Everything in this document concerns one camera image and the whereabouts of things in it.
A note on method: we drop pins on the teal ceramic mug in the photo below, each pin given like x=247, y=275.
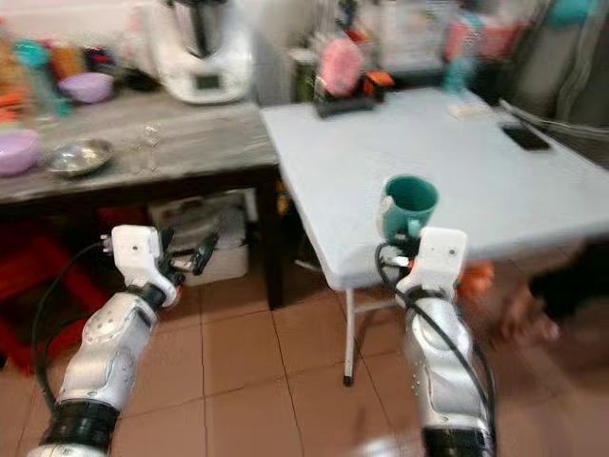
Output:
x=409, y=202

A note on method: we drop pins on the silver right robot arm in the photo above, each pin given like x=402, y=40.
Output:
x=438, y=367

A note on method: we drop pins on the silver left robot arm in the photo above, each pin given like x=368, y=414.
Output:
x=105, y=357

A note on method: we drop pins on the white storage box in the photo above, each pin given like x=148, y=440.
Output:
x=209, y=228

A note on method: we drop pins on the white folding table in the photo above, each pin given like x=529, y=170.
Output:
x=381, y=157

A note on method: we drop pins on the clear drinking glass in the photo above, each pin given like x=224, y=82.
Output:
x=149, y=143

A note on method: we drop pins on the grey wooden side table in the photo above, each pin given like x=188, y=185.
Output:
x=200, y=143

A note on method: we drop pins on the stainless steel bowl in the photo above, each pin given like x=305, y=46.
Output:
x=79, y=157

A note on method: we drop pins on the small white cloth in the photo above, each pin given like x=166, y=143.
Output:
x=471, y=108

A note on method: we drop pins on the black dish rack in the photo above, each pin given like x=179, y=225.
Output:
x=352, y=100

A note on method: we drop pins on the person's bare foot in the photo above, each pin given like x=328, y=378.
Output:
x=531, y=319

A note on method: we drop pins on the black smartphone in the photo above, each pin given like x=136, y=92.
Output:
x=525, y=138

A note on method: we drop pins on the red plastic stool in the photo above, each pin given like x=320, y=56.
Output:
x=24, y=305

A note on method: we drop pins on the pink round plate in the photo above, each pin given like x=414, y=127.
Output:
x=341, y=65

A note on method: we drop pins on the large purple plastic bowl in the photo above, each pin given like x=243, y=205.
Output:
x=17, y=152

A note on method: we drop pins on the small purple plastic bowl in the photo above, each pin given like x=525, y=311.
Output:
x=86, y=87

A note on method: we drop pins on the teal spray bottle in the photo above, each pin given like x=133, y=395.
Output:
x=464, y=52

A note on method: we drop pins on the white kitchen food processor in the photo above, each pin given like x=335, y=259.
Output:
x=205, y=57

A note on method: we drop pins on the teal water bottle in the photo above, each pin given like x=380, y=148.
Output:
x=40, y=81

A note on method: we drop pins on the grey hanging jacket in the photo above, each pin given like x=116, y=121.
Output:
x=557, y=67

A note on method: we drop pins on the clear snack jar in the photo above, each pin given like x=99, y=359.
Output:
x=9, y=71

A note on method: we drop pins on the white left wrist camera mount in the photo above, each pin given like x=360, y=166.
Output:
x=135, y=252

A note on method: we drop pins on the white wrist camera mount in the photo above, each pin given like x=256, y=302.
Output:
x=440, y=252
x=135, y=252

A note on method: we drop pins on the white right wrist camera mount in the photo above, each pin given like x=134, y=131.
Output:
x=440, y=252

